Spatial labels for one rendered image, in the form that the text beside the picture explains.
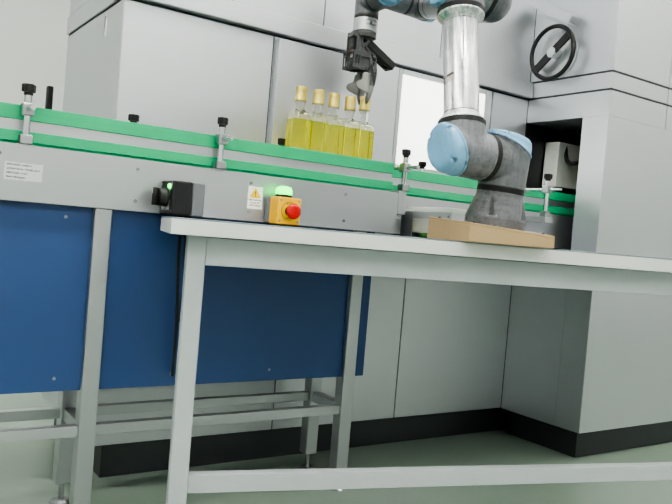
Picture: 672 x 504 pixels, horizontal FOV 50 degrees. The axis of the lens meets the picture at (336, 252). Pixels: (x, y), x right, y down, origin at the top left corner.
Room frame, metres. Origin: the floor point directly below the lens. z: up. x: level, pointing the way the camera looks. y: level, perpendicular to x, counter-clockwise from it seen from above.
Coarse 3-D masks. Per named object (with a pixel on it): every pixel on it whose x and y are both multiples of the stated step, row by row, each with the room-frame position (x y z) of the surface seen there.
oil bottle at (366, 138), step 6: (360, 126) 2.24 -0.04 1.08; (366, 126) 2.25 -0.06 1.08; (372, 126) 2.26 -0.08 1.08; (360, 132) 2.24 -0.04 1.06; (366, 132) 2.25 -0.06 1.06; (372, 132) 2.26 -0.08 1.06; (360, 138) 2.24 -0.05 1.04; (366, 138) 2.25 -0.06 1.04; (372, 138) 2.26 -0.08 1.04; (360, 144) 2.24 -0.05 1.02; (366, 144) 2.25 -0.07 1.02; (372, 144) 2.26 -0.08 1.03; (360, 150) 2.24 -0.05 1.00; (366, 150) 2.25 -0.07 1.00; (372, 150) 2.26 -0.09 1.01; (360, 156) 2.24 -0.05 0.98; (366, 156) 2.25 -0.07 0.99
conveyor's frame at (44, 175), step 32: (0, 160) 1.55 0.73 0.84; (32, 160) 1.59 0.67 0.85; (64, 160) 1.62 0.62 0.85; (96, 160) 1.66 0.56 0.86; (128, 160) 1.71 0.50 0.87; (0, 192) 1.55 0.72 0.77; (32, 192) 1.59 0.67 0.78; (64, 192) 1.63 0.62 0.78; (96, 192) 1.67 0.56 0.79; (128, 192) 1.71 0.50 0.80; (224, 192) 1.85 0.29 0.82; (256, 192) 1.90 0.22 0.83; (320, 192) 2.01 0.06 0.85; (352, 192) 2.07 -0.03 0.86; (384, 192) 2.13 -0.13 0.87; (320, 224) 2.01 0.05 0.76; (352, 224) 2.07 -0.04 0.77; (384, 224) 2.14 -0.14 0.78; (544, 224) 2.68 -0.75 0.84
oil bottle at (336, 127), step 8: (328, 120) 2.17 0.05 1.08; (336, 120) 2.18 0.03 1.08; (328, 128) 2.17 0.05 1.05; (336, 128) 2.18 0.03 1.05; (328, 136) 2.17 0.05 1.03; (336, 136) 2.18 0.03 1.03; (328, 144) 2.17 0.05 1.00; (336, 144) 2.18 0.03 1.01; (328, 152) 2.17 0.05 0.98; (336, 152) 2.18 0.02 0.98
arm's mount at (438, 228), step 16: (432, 224) 1.83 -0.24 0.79; (448, 224) 1.75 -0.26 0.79; (464, 224) 1.67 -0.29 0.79; (480, 224) 1.65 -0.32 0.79; (464, 240) 1.66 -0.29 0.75; (480, 240) 1.65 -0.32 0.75; (496, 240) 1.67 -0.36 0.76; (512, 240) 1.68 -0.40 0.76; (528, 240) 1.69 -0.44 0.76; (544, 240) 1.70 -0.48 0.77
